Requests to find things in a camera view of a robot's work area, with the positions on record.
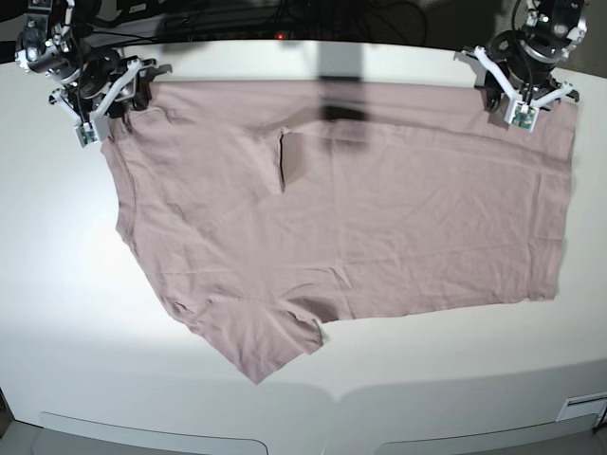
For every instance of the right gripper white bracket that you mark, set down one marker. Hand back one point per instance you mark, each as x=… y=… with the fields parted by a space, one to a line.
x=103 y=95

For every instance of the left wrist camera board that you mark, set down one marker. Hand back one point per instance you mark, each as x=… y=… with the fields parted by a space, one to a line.
x=524 y=116

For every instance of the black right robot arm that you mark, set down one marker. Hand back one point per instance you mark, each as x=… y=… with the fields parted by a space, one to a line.
x=53 y=40

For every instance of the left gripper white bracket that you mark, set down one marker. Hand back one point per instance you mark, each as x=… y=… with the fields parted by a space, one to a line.
x=511 y=89

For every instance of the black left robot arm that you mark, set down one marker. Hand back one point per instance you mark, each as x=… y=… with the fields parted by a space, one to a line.
x=550 y=32

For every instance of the mauve T-shirt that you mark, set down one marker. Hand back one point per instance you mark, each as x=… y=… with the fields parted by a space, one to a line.
x=259 y=211

